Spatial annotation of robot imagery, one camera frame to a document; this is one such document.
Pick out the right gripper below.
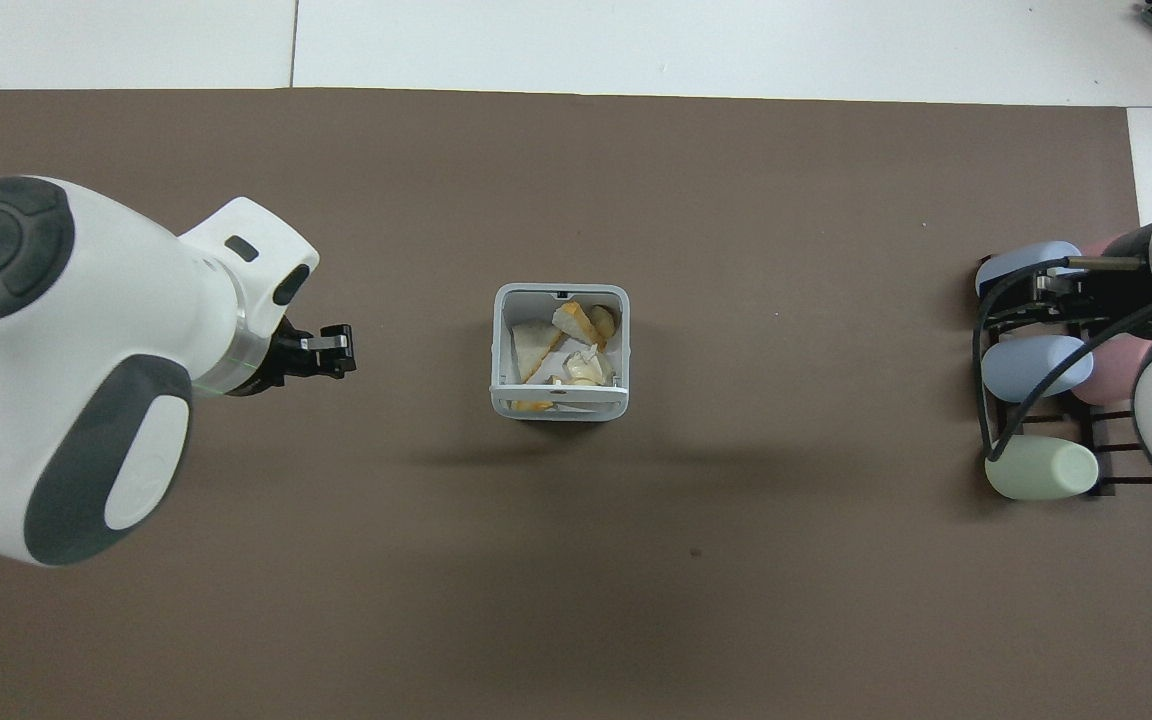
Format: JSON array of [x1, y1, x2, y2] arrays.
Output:
[[986, 226, 1152, 333]]

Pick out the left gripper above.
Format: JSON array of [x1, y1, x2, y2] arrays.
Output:
[[254, 316, 323, 398]]

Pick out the small white trash can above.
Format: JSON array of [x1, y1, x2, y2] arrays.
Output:
[[490, 283, 631, 422]]

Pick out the pale blue cup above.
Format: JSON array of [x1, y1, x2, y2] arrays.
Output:
[[980, 334, 1096, 404], [975, 241, 1083, 299]]

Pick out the pale green cup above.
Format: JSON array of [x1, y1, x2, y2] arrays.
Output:
[[984, 436, 1101, 502]]

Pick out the white triangular paper scrap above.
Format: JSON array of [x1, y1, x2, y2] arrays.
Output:
[[510, 319, 566, 384]]

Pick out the black wire cup rack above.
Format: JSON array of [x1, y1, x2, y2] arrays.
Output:
[[976, 256, 1152, 499]]

